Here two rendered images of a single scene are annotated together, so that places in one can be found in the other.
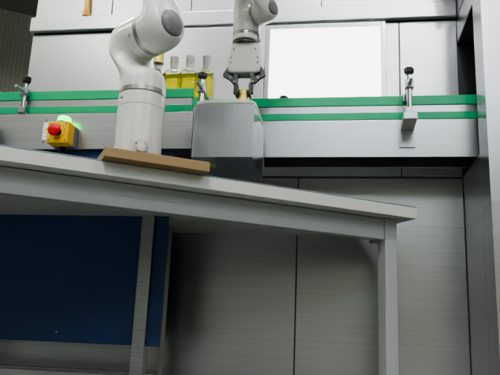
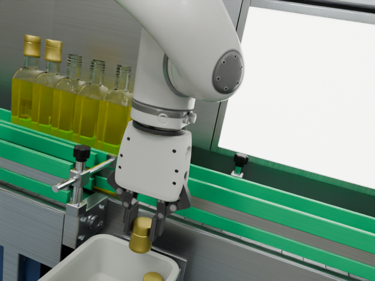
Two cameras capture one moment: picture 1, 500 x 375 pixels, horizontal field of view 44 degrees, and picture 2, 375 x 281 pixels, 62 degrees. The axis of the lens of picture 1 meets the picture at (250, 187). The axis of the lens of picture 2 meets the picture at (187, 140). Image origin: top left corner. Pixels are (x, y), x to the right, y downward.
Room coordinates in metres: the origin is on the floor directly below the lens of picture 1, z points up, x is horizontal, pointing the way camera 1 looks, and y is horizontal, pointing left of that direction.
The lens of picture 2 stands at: (1.36, -0.06, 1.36)
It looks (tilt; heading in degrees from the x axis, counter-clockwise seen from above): 16 degrees down; 6
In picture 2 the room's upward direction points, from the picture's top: 11 degrees clockwise
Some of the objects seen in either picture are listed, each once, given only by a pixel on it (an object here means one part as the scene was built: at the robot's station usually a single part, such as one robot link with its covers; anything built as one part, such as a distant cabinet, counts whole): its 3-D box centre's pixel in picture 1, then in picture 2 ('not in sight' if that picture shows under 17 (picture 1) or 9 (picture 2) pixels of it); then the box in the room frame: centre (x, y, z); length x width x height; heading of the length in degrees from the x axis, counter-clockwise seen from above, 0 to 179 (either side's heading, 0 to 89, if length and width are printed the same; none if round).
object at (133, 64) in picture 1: (138, 59); not in sight; (1.52, 0.31, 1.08); 0.19 x 0.12 x 0.24; 46
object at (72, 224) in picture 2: not in sight; (87, 219); (1.86, 0.16, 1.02); 0.09 x 0.04 x 0.07; 171
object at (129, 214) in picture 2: (233, 86); (125, 207); (1.77, 0.07, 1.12); 0.03 x 0.03 x 0.07; 83
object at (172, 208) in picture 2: (254, 86); (165, 220); (1.77, 0.00, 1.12); 0.03 x 0.03 x 0.07; 83
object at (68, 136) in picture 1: (62, 135); not in sight; (1.85, 0.60, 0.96); 0.07 x 0.07 x 0.07; 81
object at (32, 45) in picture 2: not in sight; (32, 45); (2.01, 0.40, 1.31); 0.04 x 0.04 x 0.04
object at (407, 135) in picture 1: (408, 106); not in sight; (1.74, -0.47, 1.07); 0.17 x 0.05 x 0.23; 171
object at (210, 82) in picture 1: (204, 97); (115, 137); (1.98, 0.17, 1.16); 0.06 x 0.06 x 0.21; 81
